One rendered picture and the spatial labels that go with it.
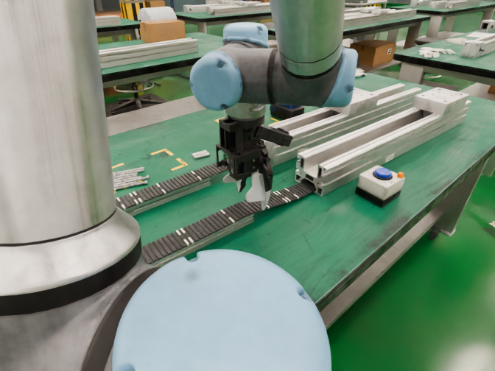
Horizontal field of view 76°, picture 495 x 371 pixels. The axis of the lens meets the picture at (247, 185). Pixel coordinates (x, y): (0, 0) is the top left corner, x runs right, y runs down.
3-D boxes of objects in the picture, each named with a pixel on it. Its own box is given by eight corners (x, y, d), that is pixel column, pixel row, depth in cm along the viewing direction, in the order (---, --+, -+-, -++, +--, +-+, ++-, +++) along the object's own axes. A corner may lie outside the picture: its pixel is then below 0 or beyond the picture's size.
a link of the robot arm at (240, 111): (249, 83, 62) (277, 93, 57) (249, 105, 65) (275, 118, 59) (217, 90, 58) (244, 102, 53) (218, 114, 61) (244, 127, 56)
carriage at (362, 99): (347, 124, 107) (350, 104, 103) (322, 113, 114) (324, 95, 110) (375, 112, 115) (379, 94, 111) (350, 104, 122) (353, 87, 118)
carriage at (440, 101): (440, 123, 107) (447, 104, 103) (409, 113, 114) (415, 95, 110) (462, 112, 115) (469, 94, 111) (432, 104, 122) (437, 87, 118)
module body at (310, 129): (273, 167, 94) (275, 140, 89) (253, 154, 101) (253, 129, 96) (415, 108, 134) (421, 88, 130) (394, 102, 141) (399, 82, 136)
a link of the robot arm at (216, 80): (262, 56, 38) (282, 40, 47) (179, 55, 41) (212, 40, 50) (264, 118, 42) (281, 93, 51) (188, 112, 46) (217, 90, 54)
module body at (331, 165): (322, 196, 82) (326, 168, 77) (295, 179, 88) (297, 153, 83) (462, 122, 122) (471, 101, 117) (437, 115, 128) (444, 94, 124)
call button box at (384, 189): (381, 208, 78) (387, 187, 74) (349, 190, 84) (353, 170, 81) (399, 196, 82) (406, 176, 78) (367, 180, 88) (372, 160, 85)
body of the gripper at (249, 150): (216, 168, 67) (212, 114, 60) (248, 157, 71) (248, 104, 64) (237, 185, 62) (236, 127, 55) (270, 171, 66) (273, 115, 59)
